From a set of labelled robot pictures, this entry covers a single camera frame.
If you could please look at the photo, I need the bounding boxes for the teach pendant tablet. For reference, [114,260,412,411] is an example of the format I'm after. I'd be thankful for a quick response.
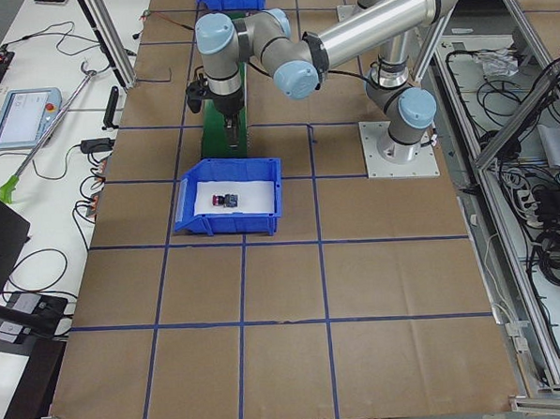
[0,87,62,150]

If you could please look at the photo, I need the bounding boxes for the reacher grabber tool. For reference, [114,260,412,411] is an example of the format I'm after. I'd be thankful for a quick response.
[0,61,98,204]

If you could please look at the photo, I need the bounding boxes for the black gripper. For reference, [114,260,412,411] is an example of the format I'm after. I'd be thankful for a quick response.
[210,87,245,149]

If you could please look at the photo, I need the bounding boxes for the red push button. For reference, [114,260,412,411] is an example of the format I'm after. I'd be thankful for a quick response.
[212,193,238,208]

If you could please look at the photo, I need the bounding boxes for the red black motor wires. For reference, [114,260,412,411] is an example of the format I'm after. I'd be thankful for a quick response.
[140,7,197,37]

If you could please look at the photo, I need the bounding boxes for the black power adapter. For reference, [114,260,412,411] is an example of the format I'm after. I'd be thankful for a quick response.
[80,138,114,154]

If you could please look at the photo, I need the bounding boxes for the white foam pad left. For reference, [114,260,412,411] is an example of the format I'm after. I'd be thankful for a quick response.
[193,181,276,215]

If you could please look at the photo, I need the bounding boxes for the green conveyor belt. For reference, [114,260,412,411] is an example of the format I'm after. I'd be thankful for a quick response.
[193,11,251,161]

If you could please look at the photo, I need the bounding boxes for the blue plastic bin left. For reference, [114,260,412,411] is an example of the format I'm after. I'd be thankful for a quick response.
[174,157,282,236]

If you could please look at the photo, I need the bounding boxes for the aluminium frame post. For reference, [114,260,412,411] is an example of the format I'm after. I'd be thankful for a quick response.
[77,0,136,90]

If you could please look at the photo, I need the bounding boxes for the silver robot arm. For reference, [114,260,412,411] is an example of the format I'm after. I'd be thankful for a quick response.
[187,0,458,164]

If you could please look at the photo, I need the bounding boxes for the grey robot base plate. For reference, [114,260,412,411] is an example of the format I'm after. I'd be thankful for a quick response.
[358,121,440,179]

